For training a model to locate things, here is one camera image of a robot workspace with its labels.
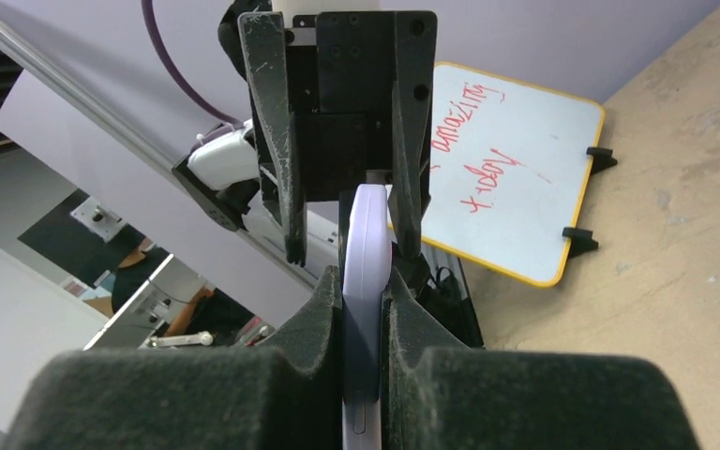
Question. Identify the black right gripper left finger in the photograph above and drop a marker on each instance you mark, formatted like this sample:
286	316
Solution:
280	394

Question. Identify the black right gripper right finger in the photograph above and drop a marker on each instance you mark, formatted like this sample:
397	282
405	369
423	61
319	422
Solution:
441	394

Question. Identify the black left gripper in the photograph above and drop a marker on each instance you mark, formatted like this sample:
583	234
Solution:
339	134

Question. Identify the lavender phone case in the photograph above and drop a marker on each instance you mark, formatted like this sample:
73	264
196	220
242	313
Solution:
367	271

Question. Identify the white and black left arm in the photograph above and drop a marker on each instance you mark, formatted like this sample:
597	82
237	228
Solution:
226	162

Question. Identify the person in background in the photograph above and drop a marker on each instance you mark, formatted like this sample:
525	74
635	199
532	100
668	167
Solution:
155	296

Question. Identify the white board with yellow edge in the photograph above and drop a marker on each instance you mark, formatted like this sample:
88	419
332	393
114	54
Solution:
508	172

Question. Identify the small black clip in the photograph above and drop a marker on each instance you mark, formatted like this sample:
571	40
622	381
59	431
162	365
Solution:
602	159

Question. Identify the aluminium frame rail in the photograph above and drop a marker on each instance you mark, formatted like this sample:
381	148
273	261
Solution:
62	83

